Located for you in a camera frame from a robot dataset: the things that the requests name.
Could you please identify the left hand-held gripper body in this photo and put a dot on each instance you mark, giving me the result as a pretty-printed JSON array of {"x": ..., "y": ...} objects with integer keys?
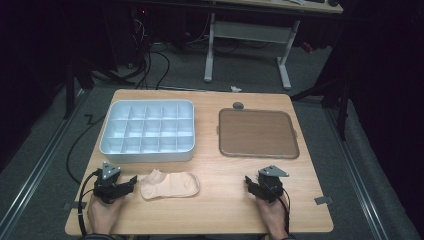
[{"x": 106, "y": 188}]

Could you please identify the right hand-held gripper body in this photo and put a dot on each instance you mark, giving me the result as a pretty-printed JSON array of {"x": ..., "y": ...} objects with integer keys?
[{"x": 270, "y": 186}]

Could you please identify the white divided storage box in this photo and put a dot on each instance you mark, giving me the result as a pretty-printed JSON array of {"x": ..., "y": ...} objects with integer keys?
[{"x": 115, "y": 151}]

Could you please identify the peach ankle sock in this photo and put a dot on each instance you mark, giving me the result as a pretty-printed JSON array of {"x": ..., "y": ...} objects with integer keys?
[{"x": 170, "y": 185}]

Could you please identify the person's left hand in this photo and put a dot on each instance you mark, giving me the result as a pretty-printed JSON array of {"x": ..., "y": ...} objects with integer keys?
[{"x": 103, "y": 216}]

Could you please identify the person's right hand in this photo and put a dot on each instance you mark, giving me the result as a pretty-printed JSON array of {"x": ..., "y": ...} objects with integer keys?
[{"x": 276, "y": 216}]

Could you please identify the grey tape piece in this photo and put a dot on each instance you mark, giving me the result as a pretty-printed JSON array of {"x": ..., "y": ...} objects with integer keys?
[
  {"x": 75, "y": 205},
  {"x": 323, "y": 200}
]

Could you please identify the brown wooden tray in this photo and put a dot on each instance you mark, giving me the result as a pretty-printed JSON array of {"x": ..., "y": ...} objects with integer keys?
[{"x": 256, "y": 133}]

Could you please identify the grey round cap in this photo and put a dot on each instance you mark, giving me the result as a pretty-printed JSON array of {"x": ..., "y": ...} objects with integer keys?
[{"x": 238, "y": 106}]

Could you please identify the white paper scrap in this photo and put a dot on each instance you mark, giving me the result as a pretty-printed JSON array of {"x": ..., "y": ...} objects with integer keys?
[{"x": 235, "y": 89}]

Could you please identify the black stand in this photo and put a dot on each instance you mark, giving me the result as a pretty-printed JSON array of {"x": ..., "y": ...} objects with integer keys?
[
  {"x": 69, "y": 90},
  {"x": 342, "y": 110}
]

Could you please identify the small red item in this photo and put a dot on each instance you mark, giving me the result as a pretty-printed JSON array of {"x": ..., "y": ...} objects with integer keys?
[{"x": 307, "y": 47}]

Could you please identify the white-framed wooden desk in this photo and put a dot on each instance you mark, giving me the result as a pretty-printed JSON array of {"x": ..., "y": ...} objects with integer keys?
[{"x": 253, "y": 32}]

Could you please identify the metal floor rail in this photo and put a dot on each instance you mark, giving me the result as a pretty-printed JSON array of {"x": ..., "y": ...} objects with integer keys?
[
  {"x": 356, "y": 173},
  {"x": 40, "y": 166}
]

